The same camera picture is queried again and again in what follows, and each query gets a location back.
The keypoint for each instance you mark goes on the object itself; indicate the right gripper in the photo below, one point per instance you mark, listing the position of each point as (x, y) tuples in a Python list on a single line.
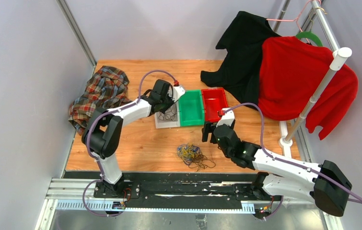
[(209, 127)]

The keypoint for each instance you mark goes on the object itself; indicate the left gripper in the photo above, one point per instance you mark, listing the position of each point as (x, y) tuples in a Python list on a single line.
[(171, 100)]

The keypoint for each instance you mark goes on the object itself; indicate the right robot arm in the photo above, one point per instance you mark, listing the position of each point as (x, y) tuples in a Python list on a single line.
[(323, 184)]

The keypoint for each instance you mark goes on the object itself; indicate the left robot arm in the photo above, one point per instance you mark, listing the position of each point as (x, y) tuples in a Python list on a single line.
[(102, 135)]

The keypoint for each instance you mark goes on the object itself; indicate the white plastic bin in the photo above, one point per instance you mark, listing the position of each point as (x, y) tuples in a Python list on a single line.
[(168, 119)]

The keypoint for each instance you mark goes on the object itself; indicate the green plastic bin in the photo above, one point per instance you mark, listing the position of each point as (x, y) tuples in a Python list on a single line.
[(191, 109)]

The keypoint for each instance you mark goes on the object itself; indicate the red plastic bin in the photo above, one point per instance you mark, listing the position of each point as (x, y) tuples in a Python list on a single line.
[(214, 100)]

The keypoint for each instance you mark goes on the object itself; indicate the plaid flannel shirt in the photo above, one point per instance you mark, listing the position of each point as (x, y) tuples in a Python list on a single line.
[(107, 88)]

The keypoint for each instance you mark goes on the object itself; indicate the red sweater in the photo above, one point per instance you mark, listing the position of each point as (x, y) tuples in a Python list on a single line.
[(291, 71)]

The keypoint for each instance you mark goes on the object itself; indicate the black shirt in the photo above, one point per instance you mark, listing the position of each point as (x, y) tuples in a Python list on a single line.
[(239, 71)]

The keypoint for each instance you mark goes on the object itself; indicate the green clothes hanger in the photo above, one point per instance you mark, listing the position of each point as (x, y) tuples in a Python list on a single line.
[(310, 36)]

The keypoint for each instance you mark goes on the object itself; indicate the pink clothes hanger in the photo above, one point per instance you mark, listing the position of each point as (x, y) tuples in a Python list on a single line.
[(301, 13)]

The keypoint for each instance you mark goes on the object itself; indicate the white clothes rack pole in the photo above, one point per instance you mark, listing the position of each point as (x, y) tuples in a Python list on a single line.
[(340, 56)]

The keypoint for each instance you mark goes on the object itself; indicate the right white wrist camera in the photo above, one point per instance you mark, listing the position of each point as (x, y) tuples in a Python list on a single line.
[(227, 117)]

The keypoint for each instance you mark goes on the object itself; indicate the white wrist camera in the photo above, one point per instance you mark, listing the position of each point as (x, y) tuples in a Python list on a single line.
[(227, 117), (176, 92)]

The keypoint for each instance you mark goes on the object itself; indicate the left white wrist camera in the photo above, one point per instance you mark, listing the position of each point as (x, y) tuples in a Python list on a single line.
[(176, 92)]

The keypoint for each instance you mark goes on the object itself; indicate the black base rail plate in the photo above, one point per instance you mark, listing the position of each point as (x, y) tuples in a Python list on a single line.
[(175, 190)]

